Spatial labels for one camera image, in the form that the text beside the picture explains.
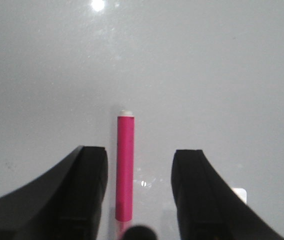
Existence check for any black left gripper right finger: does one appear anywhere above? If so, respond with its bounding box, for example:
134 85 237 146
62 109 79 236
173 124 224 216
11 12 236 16
171 149 283 240

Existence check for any pink highlighter pen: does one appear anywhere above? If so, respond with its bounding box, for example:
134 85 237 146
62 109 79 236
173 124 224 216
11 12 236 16
114 108 135 240

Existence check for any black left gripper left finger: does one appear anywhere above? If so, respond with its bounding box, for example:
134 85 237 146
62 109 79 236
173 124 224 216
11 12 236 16
0 146 108 240

